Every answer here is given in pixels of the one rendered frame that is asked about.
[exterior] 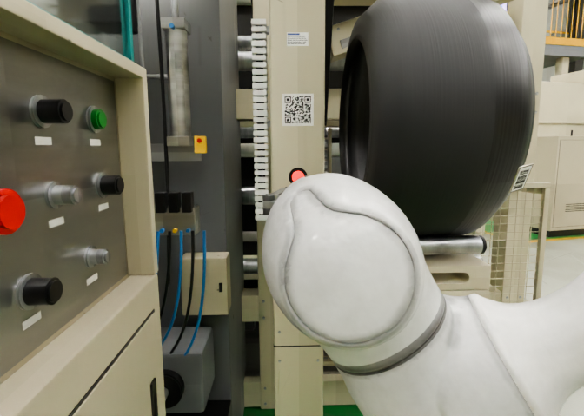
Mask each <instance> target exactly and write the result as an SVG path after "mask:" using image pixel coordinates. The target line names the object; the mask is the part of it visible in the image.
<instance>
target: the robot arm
mask: <svg viewBox="0 0 584 416"><path fill-rule="evenodd" d="M262 207H263V209H262V210H263V213H264V214H265V215H268V218H267V220H266V224H265V227H264V230H263V236H262V264H263V271H264V275H265V279H266V282H267V284H268V287H269V291H270V292H271V295H272V297H273V299H274V300H275V303H276V305H277V306H278V307H279V308H280V310H281V311H282V313H283V314H284V316H285V317H286V318H287V319H288V320H289V321H290V323H291V324H292V325H293V326H294V327H296V328H297V329H298V330H299V331H300V332H302V333H303V334H305V335H306V336H308V337H309V338H310V339H311V340H314V341H316V342H318V343H319V345H320V346H321V347H322V348H323V350H324V351H325V352H326V353H327V355H328V356H329V358H330V359H331V360H332V361H333V362H334V364H335V366H336V368H337V369H338V371H339V373H340V374H341V376H342V377H343V379H344V382H345V384H346V387H347V389H348V391H349V393H350V395H351V397H352V398H353V400H354V402H355V403H356V404H357V406H358V408H359V409H360V411H361V412H362V414H363V416H559V415H560V412H561V408H562V406H563V405H564V403H565V401H566V400H567V398H568V397H569V396H570V395H571V394H573V393H574V392H575V391H577V390H578V389H580V388H581V387H583V386H584V271H583V272H582V273H581V274H580V275H579V276H578V277H576V278H575V279H574V280H572V281H571V282H569V283H568V284H567V285H566V286H565V287H562V288H560V289H559V290H557V291H555V292H553V293H551V294H549V295H546V296H544V297H541V298H539V299H536V300H531V301H527V302H522V303H502V302H497V301H493V300H489V299H486V298H484V297H481V296H480V295H478V294H470V295H466V296H450V295H445V294H442V293H441V290H440V289H439V288H438V286H437V285H436V283H435V280H434V278H433V277H432V275H431V273H430V271H429V269H428V266H427V264H426V262H425V259H424V256H423V252H422V249H421V244H420V242H419V239H418V237H417V234H416V232H415V230H414V228H413V227H412V225H411V223H410V222H409V220H408V218H407V217H406V215H405V214H404V213H403V212H402V211H401V210H400V209H399V208H398V207H397V205H396V204H395V203H394V202H392V201H391V200H390V199H389V198H388V197H387V196H386V195H385V194H383V193H382V192H381V191H380V190H378V189H377V188H374V187H373V186H371V185H369V184H368V183H366V182H364V181H361V180H359V179H357V178H354V177H351V176H348V175H341V174H335V173H325V174H317V175H311V176H307V175H305V177H301V178H299V179H297V180H296V181H294V182H292V183H291V184H290V185H289V186H288V187H285V188H281V189H279V190H276V191H275V192H273V193H271V194H265V195H263V196H262Z"/></svg>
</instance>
